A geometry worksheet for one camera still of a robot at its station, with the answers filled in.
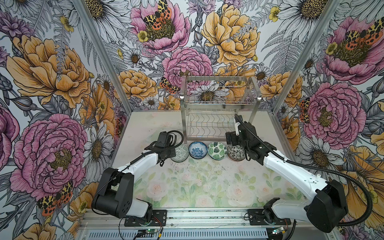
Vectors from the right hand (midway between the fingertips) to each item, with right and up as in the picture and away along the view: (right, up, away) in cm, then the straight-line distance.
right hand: (235, 135), depth 83 cm
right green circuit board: (+17, -44, -11) cm, 49 cm away
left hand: (-37, -12, +8) cm, 40 cm away
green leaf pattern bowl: (-8, -11, +14) cm, 19 cm away
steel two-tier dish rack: (-11, +20, +25) cm, 34 cm away
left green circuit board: (-42, -44, -12) cm, 62 cm away
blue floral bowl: (-20, -10, +13) cm, 26 cm away
